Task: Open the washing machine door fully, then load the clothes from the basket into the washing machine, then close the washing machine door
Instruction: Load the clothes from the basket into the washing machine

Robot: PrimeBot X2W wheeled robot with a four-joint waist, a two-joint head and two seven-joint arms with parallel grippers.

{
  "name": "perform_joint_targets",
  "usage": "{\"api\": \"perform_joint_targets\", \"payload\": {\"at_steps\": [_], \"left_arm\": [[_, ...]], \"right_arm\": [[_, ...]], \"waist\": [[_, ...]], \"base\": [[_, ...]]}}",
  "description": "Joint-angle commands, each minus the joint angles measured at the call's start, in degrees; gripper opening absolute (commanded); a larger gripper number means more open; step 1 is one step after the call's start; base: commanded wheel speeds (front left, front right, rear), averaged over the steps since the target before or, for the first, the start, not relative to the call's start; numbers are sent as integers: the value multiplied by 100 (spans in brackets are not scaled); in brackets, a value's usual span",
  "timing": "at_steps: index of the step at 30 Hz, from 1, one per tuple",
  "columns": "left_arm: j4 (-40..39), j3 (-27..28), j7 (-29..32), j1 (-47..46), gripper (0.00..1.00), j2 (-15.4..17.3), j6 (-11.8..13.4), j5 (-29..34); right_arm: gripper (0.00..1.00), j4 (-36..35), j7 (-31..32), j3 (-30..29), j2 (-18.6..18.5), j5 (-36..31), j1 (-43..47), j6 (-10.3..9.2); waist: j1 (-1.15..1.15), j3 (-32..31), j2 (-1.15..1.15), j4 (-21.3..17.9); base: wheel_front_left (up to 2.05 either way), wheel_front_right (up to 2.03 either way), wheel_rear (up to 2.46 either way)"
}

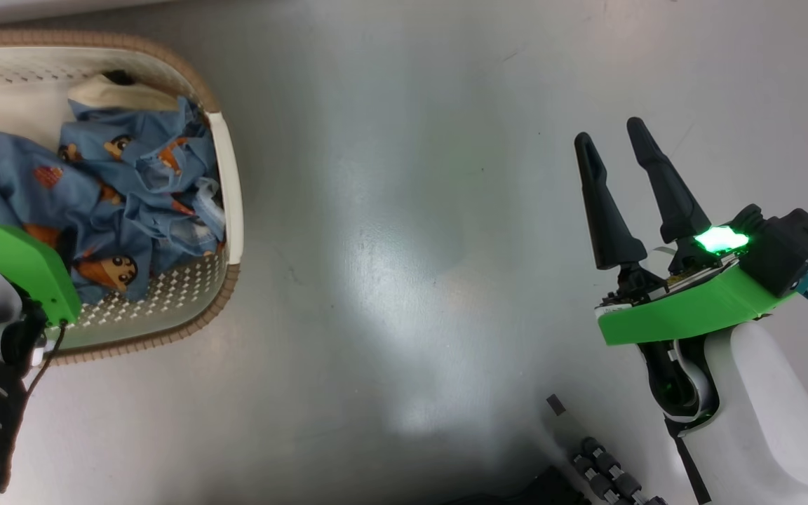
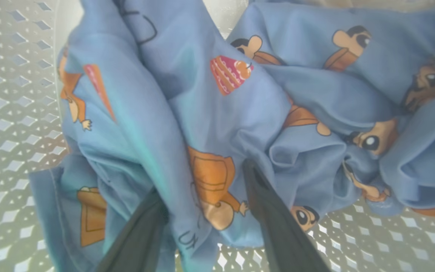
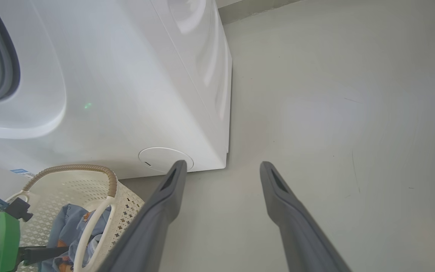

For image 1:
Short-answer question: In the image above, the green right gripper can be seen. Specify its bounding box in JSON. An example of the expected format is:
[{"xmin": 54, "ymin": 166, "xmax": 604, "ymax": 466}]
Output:
[{"xmin": 574, "ymin": 116, "xmax": 799, "ymax": 346}]

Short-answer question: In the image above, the cream perforated laundry basket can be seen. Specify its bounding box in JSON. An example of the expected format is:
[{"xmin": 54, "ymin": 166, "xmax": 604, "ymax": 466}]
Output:
[{"xmin": 0, "ymin": 29, "xmax": 244, "ymax": 365}]

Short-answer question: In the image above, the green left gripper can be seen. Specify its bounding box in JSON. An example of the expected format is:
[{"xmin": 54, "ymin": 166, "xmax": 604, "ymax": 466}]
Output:
[{"xmin": 0, "ymin": 223, "xmax": 83, "ymax": 328}]

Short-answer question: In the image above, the blue cartoon print garment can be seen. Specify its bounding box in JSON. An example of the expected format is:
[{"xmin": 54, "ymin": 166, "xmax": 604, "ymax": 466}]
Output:
[{"xmin": 0, "ymin": 97, "xmax": 227, "ymax": 304}]

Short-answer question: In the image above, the cream white garment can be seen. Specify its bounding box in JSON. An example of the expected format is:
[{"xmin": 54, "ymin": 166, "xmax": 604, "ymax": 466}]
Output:
[{"xmin": 67, "ymin": 74, "xmax": 180, "ymax": 113}]

